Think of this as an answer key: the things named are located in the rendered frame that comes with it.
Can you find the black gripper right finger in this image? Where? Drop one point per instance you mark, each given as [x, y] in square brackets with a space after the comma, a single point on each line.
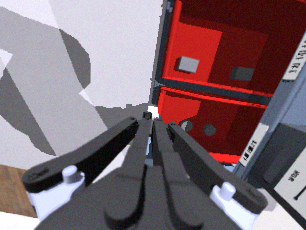
[171, 144]

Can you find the red bin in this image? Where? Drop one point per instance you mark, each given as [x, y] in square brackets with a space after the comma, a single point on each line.
[235, 120]
[221, 34]

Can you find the grey steel disc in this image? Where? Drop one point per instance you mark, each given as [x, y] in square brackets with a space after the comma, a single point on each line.
[209, 129]
[186, 125]

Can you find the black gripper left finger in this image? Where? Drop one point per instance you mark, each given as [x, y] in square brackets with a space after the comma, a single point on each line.
[52, 183]

